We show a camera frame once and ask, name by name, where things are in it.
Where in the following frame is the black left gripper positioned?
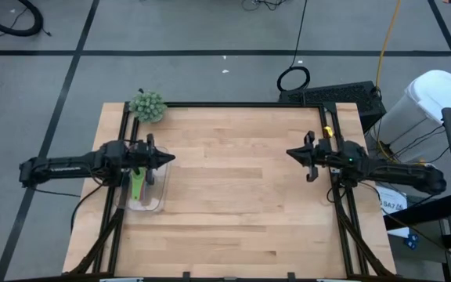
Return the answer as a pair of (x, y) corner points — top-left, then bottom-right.
(122, 132), (177, 186)

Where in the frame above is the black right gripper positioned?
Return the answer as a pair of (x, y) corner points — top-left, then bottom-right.
(286, 130), (354, 183)

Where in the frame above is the green measuring cup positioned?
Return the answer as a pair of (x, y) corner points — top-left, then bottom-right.
(128, 165), (148, 201)

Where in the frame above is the clear plastic basket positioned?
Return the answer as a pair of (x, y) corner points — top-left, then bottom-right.
(120, 144), (171, 213)

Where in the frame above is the green succulent plant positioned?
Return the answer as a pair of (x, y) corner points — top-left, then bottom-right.
(128, 90), (168, 125)

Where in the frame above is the white paper sign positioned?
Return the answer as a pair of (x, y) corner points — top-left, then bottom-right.
(376, 185), (409, 216)

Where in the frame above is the black metal beam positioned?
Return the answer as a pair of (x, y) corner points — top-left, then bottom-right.
(383, 193), (451, 231)

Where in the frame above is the small blue object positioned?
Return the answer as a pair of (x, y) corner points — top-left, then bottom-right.
(403, 233), (420, 251)

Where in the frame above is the white trash bin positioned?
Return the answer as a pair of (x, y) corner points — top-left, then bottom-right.
(370, 69), (451, 164)

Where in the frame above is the black aluminium table frame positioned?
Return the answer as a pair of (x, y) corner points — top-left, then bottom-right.
(67, 100), (398, 282)

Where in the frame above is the thin black floor cable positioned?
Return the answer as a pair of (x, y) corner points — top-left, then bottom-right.
(70, 182), (107, 234)

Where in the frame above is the black coiled cable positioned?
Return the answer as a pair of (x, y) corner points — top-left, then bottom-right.
(276, 0), (312, 93)

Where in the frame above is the yellow cable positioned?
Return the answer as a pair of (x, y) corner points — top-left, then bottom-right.
(373, 0), (403, 93)

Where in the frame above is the black cable bundle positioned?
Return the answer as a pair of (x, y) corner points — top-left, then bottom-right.
(240, 0), (289, 12)

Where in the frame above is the thick black hose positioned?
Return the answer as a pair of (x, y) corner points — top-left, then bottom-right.
(0, 0), (45, 38)

